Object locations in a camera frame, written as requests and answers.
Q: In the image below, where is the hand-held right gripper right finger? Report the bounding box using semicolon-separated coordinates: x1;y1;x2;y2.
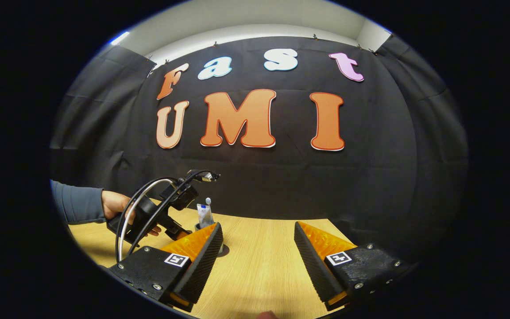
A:
294;221;415;311

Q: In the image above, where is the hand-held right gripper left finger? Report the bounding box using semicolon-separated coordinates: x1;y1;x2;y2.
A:
107;222;224;313

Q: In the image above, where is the pale green cup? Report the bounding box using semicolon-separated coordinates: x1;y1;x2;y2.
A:
193;222;225;254

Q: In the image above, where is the white toothpaste tube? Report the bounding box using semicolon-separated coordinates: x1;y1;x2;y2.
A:
197;203;215;229

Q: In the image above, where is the wooden desktop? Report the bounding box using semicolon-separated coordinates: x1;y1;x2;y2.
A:
68;199;357;319

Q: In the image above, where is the black backdrop cloth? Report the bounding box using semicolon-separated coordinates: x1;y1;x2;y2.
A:
49;35;470;266

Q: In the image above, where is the black cable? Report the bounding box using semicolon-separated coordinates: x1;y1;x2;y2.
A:
115;169;213;263

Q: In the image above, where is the white cable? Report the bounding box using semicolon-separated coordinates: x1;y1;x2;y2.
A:
119;179;176;262

